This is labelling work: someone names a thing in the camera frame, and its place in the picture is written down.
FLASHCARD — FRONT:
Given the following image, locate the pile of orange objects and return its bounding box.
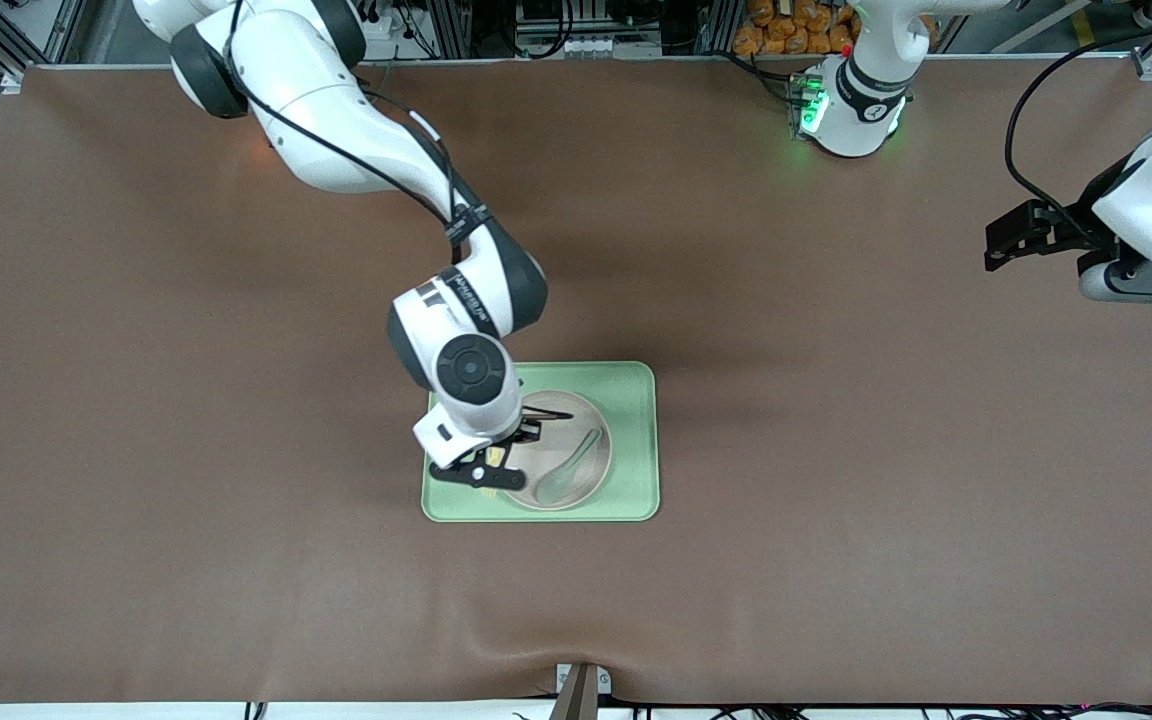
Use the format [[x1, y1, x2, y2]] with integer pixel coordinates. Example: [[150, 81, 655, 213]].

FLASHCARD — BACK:
[[733, 0, 859, 56]]

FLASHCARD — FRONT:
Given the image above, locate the white terminal block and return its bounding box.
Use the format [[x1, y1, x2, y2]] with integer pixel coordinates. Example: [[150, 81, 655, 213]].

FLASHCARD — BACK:
[[514, 35, 602, 58]]

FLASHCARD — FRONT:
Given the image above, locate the metal table clamp bracket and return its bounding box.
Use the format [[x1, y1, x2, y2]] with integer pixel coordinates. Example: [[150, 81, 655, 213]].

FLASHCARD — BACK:
[[548, 663, 613, 720]]

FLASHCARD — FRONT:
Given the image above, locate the light green rectangular tray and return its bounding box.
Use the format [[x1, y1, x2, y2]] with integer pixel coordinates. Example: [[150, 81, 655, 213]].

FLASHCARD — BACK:
[[421, 361, 661, 524]]

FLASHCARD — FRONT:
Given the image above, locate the light green plastic spoon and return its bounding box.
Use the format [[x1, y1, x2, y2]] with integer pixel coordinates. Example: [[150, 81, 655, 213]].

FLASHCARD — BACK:
[[536, 428, 605, 504]]

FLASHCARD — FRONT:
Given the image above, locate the brown table mat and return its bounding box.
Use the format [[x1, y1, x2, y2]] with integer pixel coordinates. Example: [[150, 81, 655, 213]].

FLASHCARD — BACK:
[[0, 58, 1152, 706]]

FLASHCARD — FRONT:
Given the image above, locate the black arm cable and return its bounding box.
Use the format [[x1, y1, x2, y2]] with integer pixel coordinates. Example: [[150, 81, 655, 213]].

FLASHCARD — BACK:
[[1004, 20, 1152, 219], [226, 0, 492, 266]]

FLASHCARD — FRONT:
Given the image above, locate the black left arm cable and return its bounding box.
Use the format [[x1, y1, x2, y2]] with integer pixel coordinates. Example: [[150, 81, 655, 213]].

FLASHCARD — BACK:
[[1004, 20, 1152, 219]]

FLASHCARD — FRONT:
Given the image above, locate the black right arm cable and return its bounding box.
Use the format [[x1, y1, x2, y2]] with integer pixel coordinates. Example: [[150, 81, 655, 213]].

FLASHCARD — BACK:
[[226, 0, 492, 266]]

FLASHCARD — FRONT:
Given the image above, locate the round beige plate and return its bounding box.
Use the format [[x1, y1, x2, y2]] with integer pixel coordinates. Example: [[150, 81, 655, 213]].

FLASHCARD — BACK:
[[501, 389, 614, 512]]

